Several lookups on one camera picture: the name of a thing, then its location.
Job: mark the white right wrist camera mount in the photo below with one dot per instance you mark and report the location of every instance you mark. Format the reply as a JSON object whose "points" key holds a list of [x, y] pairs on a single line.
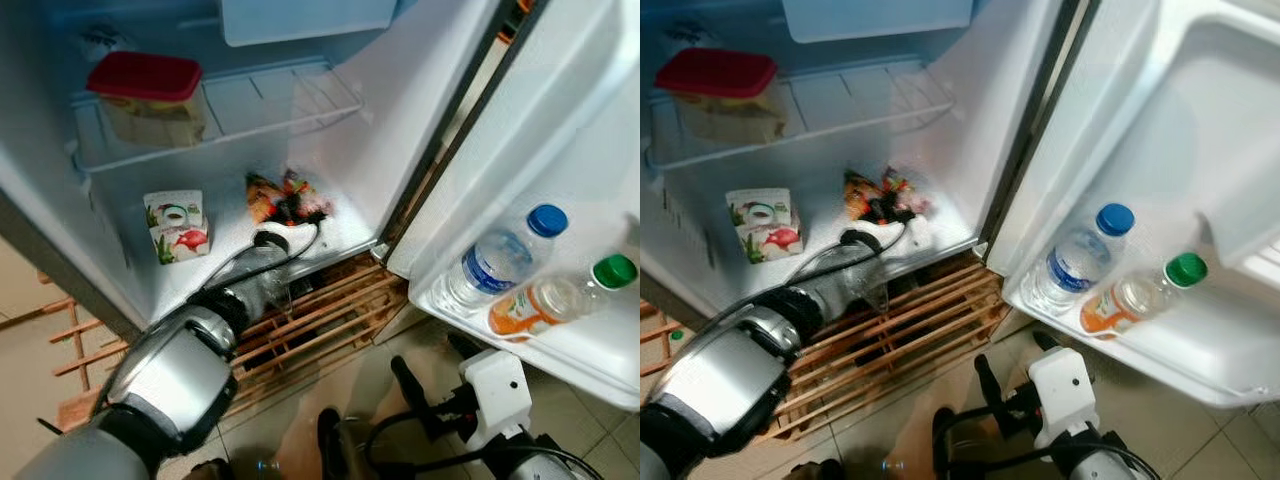
{"points": [[1062, 392], [497, 395]]}

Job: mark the mini fridge door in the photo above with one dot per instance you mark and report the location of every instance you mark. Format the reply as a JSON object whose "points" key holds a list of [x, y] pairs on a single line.
{"points": [[1150, 120], [560, 120]]}

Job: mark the red lid food container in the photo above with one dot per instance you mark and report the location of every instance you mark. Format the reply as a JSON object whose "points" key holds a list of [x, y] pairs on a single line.
{"points": [[715, 72], [145, 75]]}

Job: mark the grey black robot leg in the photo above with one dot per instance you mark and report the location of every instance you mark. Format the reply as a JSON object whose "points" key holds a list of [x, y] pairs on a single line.
{"points": [[815, 470], [945, 445], [335, 445], [210, 470]]}

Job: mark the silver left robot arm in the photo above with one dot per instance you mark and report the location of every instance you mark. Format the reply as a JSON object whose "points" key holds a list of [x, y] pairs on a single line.
{"points": [[170, 380], [730, 380]]}

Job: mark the blue cap water bottle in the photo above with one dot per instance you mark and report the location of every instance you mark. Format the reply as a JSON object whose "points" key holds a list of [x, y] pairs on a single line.
{"points": [[1075, 262], [495, 265]]}

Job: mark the wooden slatted pallet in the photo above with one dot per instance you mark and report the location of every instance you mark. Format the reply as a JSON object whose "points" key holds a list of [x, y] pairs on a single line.
{"points": [[920, 330], [320, 320]]}

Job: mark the green cap orange label bottle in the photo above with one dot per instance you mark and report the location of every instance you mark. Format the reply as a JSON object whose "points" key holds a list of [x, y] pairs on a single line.
{"points": [[540, 305], [1125, 302]]}

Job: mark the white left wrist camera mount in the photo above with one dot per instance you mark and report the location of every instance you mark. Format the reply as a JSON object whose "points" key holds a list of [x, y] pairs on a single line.
{"points": [[888, 236], [300, 238]]}

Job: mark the red orange snack packet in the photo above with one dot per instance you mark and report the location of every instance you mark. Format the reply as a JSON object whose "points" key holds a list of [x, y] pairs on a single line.
{"points": [[860, 193], [265, 195]]}

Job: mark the white printed drink carton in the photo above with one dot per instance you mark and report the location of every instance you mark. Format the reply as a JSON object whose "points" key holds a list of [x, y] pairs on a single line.
{"points": [[765, 226], [178, 228]]}

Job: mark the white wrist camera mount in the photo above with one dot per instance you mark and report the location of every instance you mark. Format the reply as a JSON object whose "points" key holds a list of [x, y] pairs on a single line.
{"points": [[888, 236], [497, 395], [1062, 392], [300, 238]]}

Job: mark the pale freezer compartment flap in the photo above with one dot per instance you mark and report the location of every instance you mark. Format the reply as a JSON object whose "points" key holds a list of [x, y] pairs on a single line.
{"points": [[870, 18], [300, 20]]}

